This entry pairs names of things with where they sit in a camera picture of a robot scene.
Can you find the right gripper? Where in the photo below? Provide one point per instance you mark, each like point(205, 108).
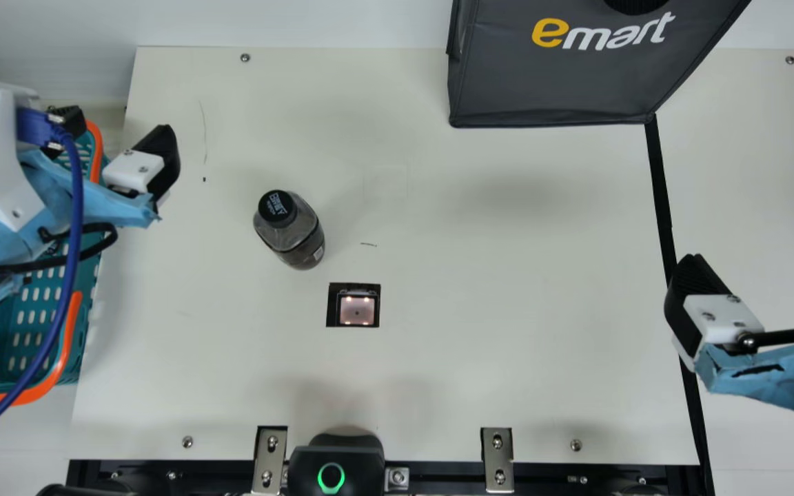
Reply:
point(776, 375)

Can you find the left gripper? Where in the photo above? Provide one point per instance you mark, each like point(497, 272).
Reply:
point(118, 210)

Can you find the dark coffee bottle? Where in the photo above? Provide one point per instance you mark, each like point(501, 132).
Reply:
point(293, 238)

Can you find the teal shopping basket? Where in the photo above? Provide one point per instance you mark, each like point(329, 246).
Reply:
point(25, 317)

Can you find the black strip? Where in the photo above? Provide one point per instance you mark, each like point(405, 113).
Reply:
point(660, 200)

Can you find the small square scanner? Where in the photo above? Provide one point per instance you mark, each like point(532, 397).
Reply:
point(355, 308)

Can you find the dark grey bag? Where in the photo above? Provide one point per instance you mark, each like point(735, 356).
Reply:
point(542, 83)

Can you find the black device with green light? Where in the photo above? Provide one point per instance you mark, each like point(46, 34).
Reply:
point(362, 461)

